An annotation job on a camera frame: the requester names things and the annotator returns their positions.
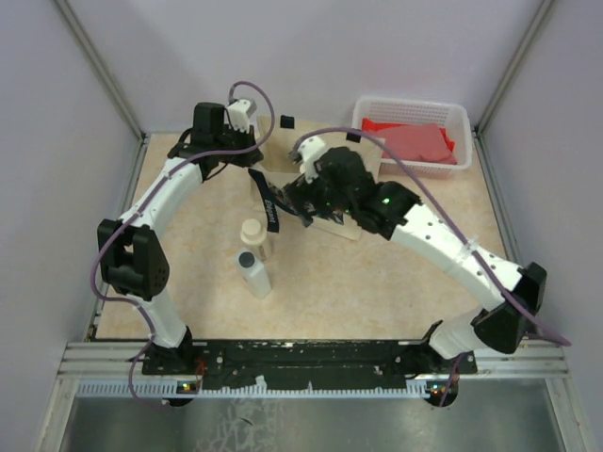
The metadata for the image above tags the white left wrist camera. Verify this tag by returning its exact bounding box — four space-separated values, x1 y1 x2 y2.
226 99 257 133

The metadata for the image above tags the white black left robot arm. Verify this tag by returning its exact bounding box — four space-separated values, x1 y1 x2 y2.
94 99 263 375

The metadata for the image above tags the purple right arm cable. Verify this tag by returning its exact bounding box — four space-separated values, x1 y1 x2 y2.
287 127 572 407

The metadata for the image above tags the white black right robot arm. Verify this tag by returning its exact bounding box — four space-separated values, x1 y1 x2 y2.
283 138 546 373

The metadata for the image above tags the white plastic mesh basket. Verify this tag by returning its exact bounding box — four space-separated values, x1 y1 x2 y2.
352 96 472 178

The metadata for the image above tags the beige canvas tote bag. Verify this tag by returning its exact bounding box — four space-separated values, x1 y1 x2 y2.
260 118 382 241

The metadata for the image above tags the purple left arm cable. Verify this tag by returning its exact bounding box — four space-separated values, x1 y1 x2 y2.
89 80 275 409

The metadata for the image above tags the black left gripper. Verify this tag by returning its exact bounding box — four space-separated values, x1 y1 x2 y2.
213 121 262 168

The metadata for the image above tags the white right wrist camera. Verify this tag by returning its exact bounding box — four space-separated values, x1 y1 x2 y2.
288 137 328 184

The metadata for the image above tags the white bottle dark cap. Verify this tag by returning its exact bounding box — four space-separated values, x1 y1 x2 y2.
234 249 272 299

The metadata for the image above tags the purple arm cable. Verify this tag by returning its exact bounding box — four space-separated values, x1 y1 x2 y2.
89 80 275 409
287 127 572 407

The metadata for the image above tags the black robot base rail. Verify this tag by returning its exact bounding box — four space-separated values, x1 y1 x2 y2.
142 339 454 391

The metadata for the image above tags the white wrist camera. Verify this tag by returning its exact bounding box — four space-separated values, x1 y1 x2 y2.
226 99 257 133
288 137 328 184

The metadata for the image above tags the red cloth in basket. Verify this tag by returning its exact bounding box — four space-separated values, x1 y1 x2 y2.
361 118 457 165

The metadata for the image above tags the beige bottle cream cap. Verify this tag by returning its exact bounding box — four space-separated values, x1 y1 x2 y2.
239 218 272 262

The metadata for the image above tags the white slotted cable duct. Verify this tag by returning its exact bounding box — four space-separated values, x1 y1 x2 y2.
74 379 461 399

